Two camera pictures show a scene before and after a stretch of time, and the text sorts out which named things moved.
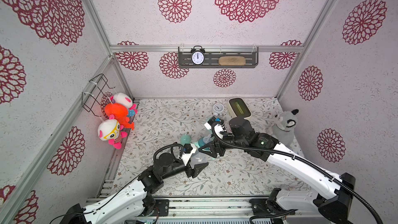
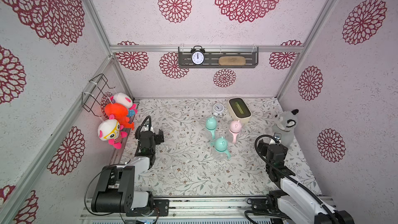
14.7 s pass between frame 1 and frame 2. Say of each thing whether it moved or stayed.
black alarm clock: stayed
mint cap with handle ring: moved
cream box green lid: stayed
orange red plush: stayed
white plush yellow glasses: stayed
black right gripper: moved
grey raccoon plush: stayed
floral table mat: stayed
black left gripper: moved
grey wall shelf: stayed
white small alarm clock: stayed
